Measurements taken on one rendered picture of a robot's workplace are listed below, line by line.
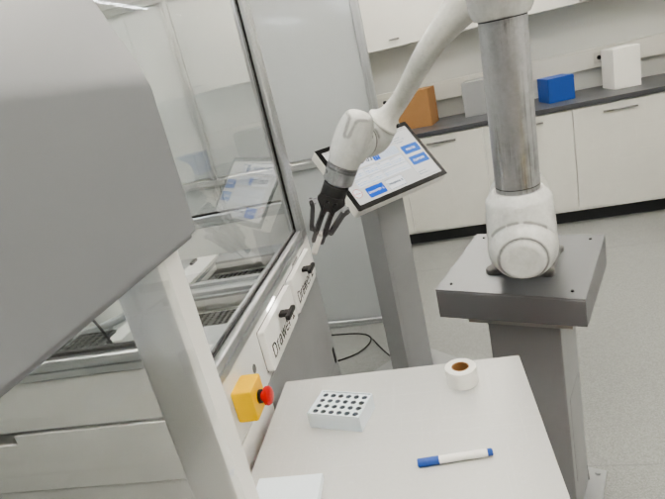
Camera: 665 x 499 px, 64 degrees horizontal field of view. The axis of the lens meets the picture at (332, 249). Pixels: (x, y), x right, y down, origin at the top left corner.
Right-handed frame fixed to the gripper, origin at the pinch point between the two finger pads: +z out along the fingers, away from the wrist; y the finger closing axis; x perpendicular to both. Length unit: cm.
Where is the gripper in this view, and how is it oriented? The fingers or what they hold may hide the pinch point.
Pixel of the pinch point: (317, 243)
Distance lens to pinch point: 162.4
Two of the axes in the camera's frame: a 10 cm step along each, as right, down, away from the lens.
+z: -3.0, 8.5, 4.3
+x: 0.9, 4.8, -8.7
